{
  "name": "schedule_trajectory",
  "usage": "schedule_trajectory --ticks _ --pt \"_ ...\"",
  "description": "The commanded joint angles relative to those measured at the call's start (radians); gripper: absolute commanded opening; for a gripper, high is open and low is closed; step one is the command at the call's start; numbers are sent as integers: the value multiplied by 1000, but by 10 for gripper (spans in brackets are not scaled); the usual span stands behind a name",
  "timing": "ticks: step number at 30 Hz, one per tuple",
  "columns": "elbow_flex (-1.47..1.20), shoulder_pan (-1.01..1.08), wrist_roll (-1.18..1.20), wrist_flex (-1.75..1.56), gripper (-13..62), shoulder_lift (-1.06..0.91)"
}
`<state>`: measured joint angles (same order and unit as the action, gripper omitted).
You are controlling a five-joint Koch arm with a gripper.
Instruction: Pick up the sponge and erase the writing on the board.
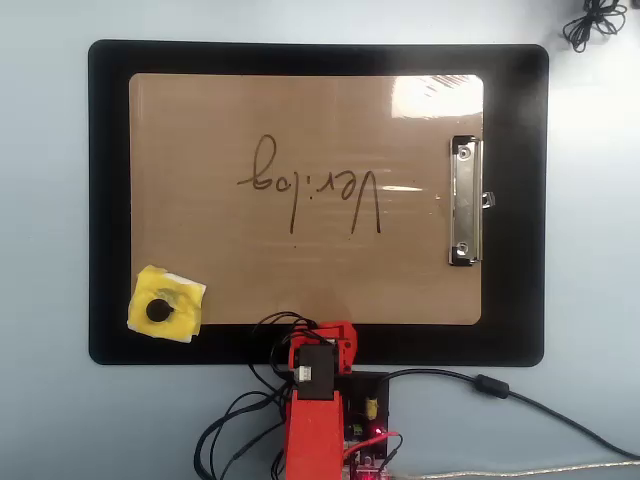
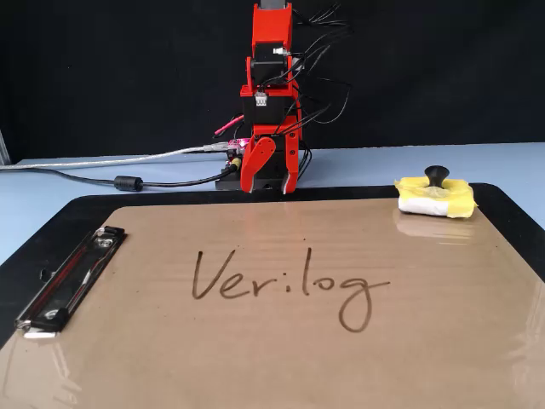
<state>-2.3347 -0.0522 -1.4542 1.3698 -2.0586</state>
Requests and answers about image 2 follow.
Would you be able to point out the black rubber mat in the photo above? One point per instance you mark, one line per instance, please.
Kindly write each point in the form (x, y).
(64, 213)

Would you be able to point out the red robot arm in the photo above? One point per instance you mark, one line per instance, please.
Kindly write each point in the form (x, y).
(272, 25)

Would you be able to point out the silver metal clipboard clip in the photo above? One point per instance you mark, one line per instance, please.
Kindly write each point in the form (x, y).
(68, 285)

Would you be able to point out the yellow taped sponge with knob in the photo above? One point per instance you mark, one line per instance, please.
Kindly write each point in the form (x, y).
(455, 200)

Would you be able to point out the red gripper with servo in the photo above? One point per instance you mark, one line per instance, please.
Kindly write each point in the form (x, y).
(268, 130)

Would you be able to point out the brown clipboard board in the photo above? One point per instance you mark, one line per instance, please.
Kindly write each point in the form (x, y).
(272, 366)

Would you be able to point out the grey metal frame post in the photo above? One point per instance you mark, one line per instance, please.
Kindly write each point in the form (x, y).
(4, 149)

